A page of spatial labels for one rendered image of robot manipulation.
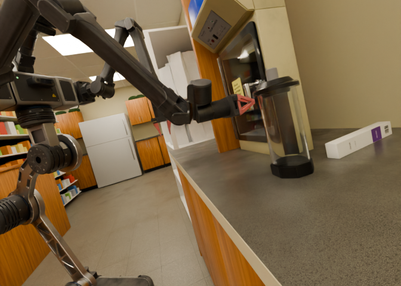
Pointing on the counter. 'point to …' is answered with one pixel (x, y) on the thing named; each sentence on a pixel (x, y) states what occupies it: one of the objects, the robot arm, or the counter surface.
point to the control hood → (224, 10)
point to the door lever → (250, 91)
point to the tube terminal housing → (273, 46)
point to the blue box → (196, 3)
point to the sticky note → (237, 87)
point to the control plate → (206, 36)
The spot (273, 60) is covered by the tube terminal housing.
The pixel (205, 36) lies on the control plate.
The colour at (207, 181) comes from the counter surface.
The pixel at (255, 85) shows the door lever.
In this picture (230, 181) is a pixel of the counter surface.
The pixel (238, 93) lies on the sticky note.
